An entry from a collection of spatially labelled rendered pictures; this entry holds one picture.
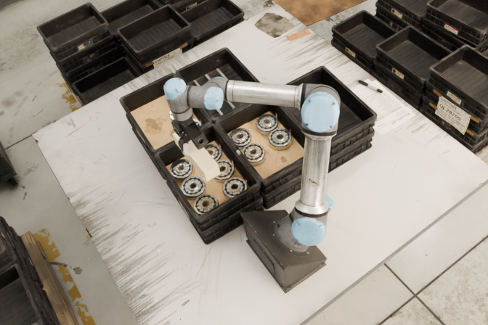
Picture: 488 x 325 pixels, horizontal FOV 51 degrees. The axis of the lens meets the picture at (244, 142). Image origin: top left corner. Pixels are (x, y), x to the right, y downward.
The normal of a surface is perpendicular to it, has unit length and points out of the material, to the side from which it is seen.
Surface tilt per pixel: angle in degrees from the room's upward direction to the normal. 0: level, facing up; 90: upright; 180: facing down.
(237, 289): 0
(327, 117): 49
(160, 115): 0
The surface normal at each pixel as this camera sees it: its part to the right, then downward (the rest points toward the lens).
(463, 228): -0.10, -0.62
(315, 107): -0.20, 0.20
